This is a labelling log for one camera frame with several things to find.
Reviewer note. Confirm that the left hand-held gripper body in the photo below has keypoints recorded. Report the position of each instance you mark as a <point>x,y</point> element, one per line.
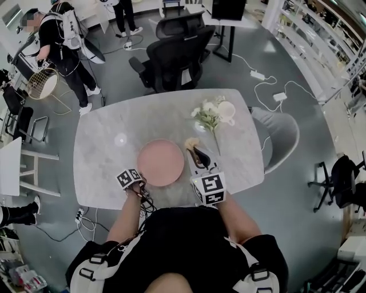
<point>128,178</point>

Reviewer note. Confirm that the black mesh office chair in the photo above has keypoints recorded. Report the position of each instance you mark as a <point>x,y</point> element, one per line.
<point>174,54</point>

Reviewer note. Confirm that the black metal frame chair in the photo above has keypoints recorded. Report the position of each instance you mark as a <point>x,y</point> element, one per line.
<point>24,120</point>

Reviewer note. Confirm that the person's bare leg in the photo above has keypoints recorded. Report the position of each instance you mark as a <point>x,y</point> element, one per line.
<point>168,283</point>

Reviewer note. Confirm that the person's black clothing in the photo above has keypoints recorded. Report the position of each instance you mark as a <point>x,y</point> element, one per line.
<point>186,243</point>

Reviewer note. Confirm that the white desk with black legs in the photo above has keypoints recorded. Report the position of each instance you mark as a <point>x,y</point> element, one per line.
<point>226,21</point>

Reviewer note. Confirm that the black monitor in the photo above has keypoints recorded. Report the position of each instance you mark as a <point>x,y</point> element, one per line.
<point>228,8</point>

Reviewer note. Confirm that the white shelving unit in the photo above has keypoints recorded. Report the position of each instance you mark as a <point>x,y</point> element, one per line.
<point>314,31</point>

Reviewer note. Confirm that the black swivel office chair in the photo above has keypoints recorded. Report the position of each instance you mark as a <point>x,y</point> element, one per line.
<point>344,183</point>

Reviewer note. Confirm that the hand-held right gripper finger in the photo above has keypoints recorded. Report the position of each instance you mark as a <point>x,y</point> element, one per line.
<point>204,158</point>
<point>195,158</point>

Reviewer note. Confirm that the white harness with black buckles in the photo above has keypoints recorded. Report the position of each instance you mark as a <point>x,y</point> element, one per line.
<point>94,264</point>

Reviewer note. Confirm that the white cup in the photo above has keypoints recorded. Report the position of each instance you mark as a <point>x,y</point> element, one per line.
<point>226,111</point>

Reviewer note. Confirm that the pink round plate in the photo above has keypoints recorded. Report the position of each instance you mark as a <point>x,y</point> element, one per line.
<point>160,164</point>

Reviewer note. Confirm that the person's right forearm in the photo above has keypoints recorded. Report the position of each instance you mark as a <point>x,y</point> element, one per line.
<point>238,220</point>

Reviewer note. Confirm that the white artificial flower bouquet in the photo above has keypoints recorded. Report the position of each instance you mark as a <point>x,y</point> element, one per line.
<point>210,115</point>

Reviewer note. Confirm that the white power strip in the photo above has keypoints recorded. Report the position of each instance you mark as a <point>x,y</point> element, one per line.
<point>127,45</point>
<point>257,75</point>
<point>279,96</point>
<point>79,215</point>

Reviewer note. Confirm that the grey upholstered chair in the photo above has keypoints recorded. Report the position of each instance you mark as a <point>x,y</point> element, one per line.
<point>278,134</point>

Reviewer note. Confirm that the person's left forearm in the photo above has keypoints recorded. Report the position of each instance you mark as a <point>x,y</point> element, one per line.
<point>128,213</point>

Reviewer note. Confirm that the white wooden stool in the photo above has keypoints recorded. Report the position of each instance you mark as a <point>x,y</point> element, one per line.
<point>11,168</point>

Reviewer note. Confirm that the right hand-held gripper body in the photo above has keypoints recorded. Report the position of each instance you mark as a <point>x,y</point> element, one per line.
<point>210,186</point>

